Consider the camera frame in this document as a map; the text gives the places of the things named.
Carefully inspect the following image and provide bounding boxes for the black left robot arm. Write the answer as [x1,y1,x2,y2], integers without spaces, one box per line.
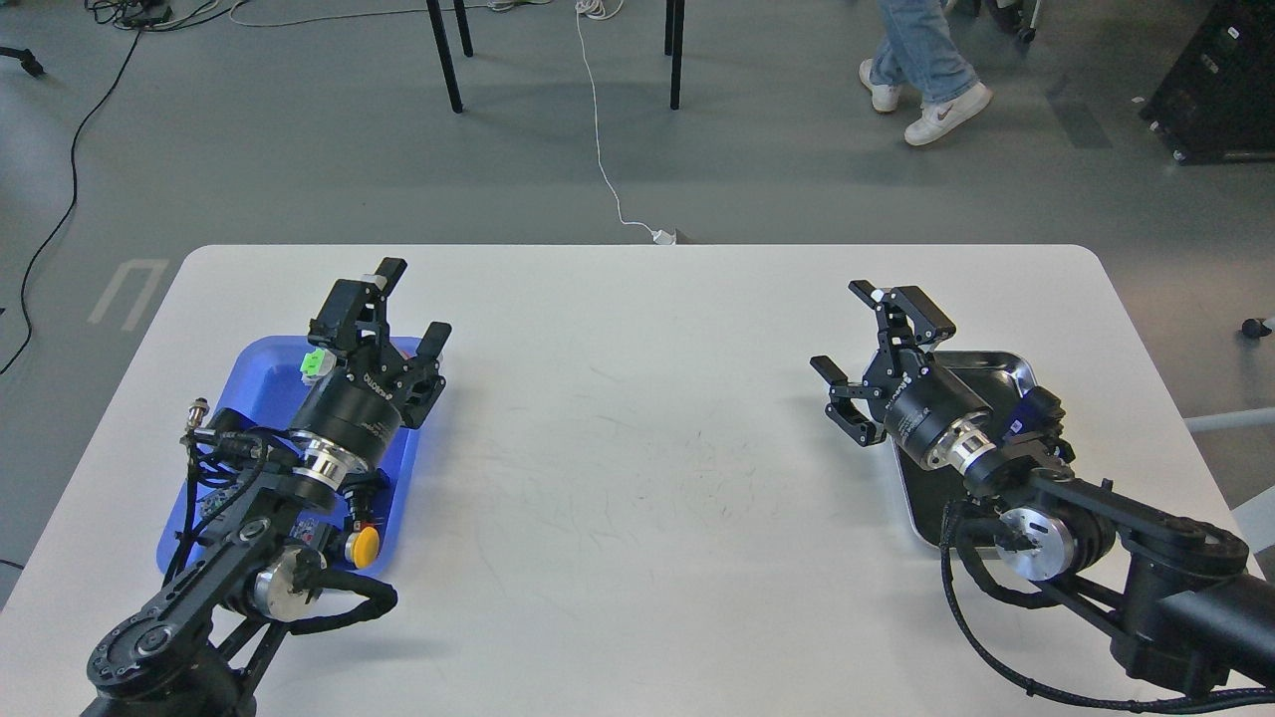
[85,256,451,716]

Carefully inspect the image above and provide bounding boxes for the black cable on floor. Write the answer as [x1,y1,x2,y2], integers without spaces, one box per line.
[0,0,235,378]

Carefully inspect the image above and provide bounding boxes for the blue plastic tray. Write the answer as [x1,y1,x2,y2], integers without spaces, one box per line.
[154,336,419,578]

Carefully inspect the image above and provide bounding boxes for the light green plastic part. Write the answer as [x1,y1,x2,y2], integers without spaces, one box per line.
[300,347,337,387]

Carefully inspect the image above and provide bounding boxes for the white cable on floor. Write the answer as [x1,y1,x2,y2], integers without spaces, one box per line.
[572,0,678,245]

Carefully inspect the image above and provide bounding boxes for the black table legs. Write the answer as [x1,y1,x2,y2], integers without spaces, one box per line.
[425,0,686,114]

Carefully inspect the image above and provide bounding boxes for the person in blue jeans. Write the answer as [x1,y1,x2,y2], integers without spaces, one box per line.
[858,1,995,148]

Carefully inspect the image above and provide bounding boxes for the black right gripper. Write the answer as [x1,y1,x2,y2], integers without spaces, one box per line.
[810,279,995,471]

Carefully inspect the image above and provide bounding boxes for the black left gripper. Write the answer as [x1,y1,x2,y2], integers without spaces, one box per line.
[289,258,453,469]

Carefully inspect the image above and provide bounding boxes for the yellow push button switch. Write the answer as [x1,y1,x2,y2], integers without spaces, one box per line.
[324,526,383,572]

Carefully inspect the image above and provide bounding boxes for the silver metal tray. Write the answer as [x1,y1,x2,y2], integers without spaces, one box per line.
[893,351,1037,549]

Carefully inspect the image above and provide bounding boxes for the black equipment case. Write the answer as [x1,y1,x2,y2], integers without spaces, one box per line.
[1140,1,1274,165]

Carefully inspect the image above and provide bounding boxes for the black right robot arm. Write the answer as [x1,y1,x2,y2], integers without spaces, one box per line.
[811,279,1274,714]

